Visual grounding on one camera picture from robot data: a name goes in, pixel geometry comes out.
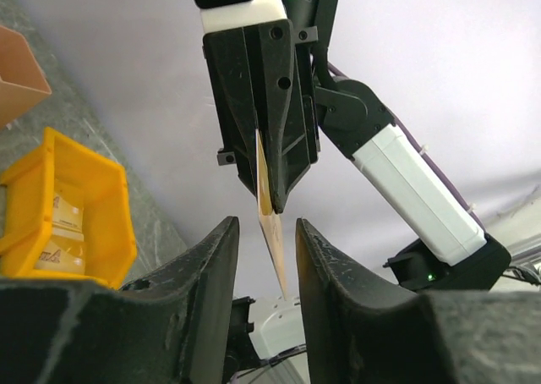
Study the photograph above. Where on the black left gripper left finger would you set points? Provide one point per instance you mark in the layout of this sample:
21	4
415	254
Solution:
169	326

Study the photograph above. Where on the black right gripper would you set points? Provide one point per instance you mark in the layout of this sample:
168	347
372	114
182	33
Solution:
263	75

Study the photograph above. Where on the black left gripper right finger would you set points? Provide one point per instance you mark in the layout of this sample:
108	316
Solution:
361	328

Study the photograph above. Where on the yellow bin with boxes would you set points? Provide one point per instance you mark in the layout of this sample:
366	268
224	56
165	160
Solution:
67	215

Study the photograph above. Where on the peach plastic file organizer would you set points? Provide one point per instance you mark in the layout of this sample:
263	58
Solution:
23	83

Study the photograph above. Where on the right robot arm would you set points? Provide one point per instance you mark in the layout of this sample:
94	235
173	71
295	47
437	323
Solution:
452	250

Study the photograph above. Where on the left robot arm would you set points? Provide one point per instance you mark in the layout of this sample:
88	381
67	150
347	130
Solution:
266	333

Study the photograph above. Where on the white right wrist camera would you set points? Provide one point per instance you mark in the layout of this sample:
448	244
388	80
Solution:
219	15

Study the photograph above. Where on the aluminium frame rail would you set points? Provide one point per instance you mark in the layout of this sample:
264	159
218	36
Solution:
519	231

